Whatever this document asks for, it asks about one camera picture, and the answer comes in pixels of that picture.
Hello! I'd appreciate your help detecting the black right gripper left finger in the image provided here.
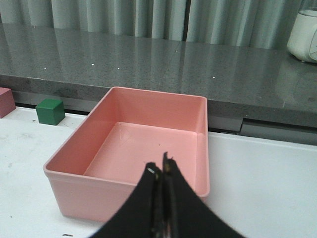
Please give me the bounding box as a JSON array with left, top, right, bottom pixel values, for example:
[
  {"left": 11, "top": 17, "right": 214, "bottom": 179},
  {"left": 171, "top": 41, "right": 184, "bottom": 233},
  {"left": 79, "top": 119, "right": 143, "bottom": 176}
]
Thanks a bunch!
[{"left": 92, "top": 162, "right": 161, "bottom": 238}]

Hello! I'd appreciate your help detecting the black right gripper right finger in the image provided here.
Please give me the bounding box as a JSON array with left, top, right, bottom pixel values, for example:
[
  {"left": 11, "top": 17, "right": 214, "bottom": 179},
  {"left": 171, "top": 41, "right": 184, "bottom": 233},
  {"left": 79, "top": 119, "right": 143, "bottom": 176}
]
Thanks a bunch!
[{"left": 162, "top": 152, "right": 243, "bottom": 238}]

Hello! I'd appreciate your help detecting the pink plastic bin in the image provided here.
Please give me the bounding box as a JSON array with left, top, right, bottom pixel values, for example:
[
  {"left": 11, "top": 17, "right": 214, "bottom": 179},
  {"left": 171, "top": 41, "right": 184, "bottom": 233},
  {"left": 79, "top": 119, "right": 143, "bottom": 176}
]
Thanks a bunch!
[{"left": 43, "top": 87, "right": 210, "bottom": 222}]

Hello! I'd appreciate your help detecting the green cube block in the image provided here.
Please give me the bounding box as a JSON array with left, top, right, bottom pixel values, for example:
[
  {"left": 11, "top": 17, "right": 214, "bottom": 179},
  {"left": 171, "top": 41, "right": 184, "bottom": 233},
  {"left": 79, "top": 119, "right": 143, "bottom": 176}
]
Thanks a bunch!
[{"left": 36, "top": 99, "right": 65, "bottom": 125}]

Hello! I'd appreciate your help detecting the grey stone counter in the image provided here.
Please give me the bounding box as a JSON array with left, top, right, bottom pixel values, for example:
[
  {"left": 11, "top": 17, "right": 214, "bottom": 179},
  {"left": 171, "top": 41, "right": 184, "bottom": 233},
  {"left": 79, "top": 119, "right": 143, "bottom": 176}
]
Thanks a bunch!
[{"left": 0, "top": 22, "right": 317, "bottom": 144}]

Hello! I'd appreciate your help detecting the pink cube block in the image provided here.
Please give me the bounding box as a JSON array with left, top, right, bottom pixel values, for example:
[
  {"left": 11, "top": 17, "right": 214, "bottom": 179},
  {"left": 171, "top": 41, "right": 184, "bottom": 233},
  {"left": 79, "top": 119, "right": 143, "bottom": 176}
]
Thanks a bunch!
[{"left": 0, "top": 87, "right": 16, "bottom": 118}]

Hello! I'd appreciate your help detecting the grey curtain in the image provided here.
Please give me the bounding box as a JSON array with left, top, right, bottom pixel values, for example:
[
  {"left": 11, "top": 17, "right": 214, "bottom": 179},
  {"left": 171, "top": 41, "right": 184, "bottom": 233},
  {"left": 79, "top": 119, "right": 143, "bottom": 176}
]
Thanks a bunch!
[{"left": 0, "top": 0, "right": 308, "bottom": 50}]

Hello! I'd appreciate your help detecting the white appliance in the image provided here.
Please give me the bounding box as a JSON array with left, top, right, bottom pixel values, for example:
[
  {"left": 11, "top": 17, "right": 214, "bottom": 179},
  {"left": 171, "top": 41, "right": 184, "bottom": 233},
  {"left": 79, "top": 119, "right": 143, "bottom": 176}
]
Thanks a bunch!
[{"left": 287, "top": 8, "right": 317, "bottom": 63}]

